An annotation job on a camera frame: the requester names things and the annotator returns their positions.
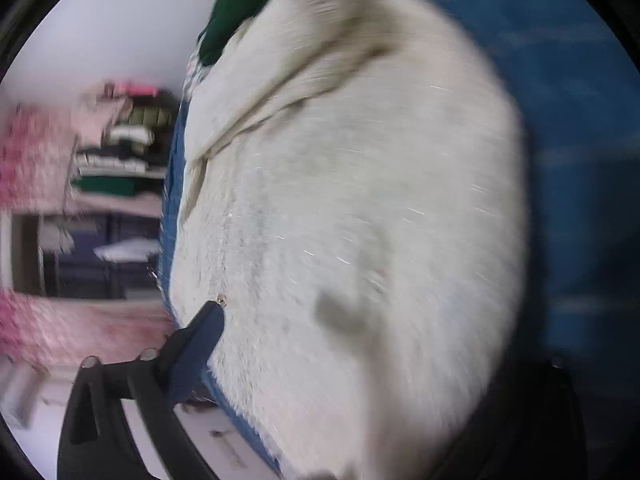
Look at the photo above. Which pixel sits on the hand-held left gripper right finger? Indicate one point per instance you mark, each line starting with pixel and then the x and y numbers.
pixel 560 410

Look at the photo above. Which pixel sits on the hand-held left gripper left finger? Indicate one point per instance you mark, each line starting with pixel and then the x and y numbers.
pixel 197 342

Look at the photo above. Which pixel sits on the white fluffy garment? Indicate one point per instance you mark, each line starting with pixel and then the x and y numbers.
pixel 350 210

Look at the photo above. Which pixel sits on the open wardrobe with folded clothes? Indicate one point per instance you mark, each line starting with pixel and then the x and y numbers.
pixel 122 155

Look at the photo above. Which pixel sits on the dark cabinet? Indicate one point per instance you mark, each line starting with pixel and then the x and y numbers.
pixel 90 260

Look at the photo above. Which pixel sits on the pink patterned cloth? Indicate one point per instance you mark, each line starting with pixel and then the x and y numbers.
pixel 35 155

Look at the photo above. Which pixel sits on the blue bed sheet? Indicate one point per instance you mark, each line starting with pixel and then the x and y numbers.
pixel 575 110

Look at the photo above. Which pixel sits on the dark green garment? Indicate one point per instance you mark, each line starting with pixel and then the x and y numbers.
pixel 230 15

